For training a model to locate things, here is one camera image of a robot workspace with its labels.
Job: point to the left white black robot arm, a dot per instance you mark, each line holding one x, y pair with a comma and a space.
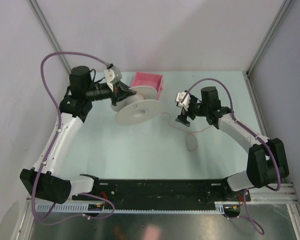
44, 180

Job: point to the white plastic spool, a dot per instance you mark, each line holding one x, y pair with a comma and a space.
138, 108

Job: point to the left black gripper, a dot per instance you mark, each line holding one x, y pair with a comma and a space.
118, 92

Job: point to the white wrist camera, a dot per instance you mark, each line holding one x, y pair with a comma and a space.
112, 76
183, 100

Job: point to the right aluminium corner post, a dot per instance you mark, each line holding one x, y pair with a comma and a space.
270, 34

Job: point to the left aluminium corner post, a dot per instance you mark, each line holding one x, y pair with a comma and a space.
44, 24

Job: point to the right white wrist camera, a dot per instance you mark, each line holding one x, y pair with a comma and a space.
183, 100

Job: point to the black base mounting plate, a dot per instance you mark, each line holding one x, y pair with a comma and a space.
205, 188

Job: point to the aluminium corner post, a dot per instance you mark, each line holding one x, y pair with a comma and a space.
44, 24
270, 34

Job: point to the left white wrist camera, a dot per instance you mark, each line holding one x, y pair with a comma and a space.
112, 76

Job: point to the aluminium frame rail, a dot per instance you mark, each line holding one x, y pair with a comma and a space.
286, 195

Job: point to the grey slotted cable duct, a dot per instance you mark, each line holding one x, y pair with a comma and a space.
96, 207

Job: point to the pink plastic box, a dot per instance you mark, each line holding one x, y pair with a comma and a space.
149, 79

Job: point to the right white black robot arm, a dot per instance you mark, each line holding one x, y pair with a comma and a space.
267, 160

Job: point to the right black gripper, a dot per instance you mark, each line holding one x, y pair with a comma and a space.
183, 118

